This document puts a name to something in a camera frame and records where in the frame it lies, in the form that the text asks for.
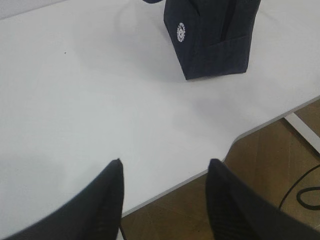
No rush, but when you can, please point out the white table leg bar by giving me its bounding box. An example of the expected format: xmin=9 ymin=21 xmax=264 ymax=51
xmin=285 ymin=113 xmax=320 ymax=153

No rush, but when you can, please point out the black floor cable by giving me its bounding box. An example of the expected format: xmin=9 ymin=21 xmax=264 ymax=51
xmin=278 ymin=163 xmax=320 ymax=211

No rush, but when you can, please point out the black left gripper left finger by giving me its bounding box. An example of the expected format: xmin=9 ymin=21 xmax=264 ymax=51
xmin=0 ymin=159 xmax=124 ymax=240

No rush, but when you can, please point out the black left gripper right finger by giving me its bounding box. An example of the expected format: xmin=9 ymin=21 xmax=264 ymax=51
xmin=205 ymin=159 xmax=320 ymax=240

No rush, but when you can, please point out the dark navy fabric lunch bag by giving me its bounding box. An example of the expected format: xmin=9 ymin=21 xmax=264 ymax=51
xmin=142 ymin=0 xmax=262 ymax=81

